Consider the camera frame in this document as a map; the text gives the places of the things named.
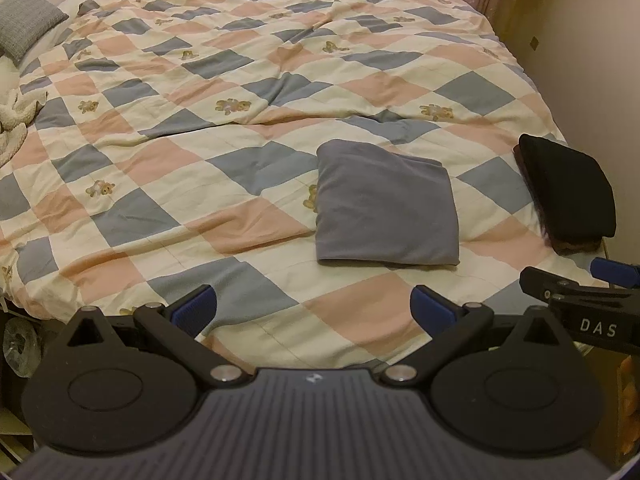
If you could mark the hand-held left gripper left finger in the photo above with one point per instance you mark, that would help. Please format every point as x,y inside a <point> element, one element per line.
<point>192,312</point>

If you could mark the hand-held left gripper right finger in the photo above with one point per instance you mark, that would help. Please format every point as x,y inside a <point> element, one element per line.
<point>432,312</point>

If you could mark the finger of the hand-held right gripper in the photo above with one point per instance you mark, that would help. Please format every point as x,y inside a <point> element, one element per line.
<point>617,274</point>
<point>542,282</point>

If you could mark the grey garment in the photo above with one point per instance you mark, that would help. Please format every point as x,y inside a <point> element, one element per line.
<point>385,205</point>

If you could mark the folded brown garment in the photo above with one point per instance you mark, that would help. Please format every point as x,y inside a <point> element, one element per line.
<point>570,249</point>

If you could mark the orange object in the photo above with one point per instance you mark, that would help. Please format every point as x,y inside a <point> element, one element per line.
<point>627,400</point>

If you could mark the folded black garment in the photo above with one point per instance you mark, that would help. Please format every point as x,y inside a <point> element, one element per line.
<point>570,185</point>

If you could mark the checkered bear print quilt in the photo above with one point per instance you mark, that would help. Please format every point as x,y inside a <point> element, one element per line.
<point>200,185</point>

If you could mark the clear plastic bag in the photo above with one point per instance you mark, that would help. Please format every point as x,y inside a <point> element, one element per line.
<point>20,347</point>

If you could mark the cream fleece blanket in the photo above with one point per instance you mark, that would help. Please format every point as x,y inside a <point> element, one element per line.
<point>15,120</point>

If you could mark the grey woven cushion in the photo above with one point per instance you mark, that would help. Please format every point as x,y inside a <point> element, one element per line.
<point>27,20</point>

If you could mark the wall socket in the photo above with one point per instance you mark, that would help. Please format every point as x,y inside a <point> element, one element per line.
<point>534,43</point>

